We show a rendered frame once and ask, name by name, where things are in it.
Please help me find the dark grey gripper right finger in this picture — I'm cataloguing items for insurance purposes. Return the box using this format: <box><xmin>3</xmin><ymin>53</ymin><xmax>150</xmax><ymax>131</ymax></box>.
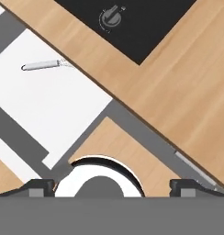
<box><xmin>169</xmin><ymin>178</ymin><xmax>224</xmax><ymax>197</ymax></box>

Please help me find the wooden drawer front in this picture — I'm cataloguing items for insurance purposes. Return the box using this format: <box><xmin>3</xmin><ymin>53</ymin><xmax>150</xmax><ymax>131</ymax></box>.
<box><xmin>0</xmin><ymin>154</ymin><xmax>25</xmax><ymax>196</ymax></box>

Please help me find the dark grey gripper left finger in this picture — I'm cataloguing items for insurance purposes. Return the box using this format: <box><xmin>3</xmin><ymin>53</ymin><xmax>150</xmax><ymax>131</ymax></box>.
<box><xmin>0</xmin><ymin>178</ymin><xmax>56</xmax><ymax>197</ymax></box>

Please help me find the white open drawer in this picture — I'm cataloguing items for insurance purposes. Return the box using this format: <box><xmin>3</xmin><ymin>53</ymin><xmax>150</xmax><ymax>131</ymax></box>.
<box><xmin>0</xmin><ymin>28</ymin><xmax>114</xmax><ymax>184</ymax></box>

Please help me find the black hob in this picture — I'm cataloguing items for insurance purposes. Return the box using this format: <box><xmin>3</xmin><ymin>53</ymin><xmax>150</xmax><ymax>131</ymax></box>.
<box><xmin>53</xmin><ymin>0</ymin><xmax>197</xmax><ymax>66</ymax></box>

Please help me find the round white and black object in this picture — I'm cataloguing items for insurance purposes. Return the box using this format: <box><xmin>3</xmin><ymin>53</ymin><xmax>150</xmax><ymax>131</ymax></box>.
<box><xmin>54</xmin><ymin>155</ymin><xmax>146</xmax><ymax>197</ymax></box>

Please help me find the grey bar handle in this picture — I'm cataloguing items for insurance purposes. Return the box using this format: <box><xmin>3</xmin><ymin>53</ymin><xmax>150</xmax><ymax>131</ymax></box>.
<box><xmin>174</xmin><ymin>151</ymin><xmax>218</xmax><ymax>188</ymax></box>

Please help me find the wooden cupboard front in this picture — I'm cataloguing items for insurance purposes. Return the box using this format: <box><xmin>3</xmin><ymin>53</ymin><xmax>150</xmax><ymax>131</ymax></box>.
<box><xmin>68</xmin><ymin>116</ymin><xmax>181</xmax><ymax>197</ymax></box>

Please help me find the grey hob knob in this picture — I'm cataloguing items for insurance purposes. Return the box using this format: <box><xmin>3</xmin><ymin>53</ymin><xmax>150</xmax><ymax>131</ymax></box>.
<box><xmin>98</xmin><ymin>4</ymin><xmax>128</xmax><ymax>33</ymax></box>

